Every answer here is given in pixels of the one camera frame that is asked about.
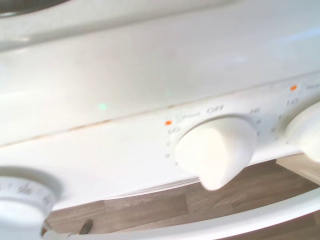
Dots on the white burner knob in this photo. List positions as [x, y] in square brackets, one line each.
[307, 132]
[217, 150]

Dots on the white electric stove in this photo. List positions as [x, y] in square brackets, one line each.
[125, 75]

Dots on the large white oven dial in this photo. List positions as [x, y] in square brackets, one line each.
[20, 212]

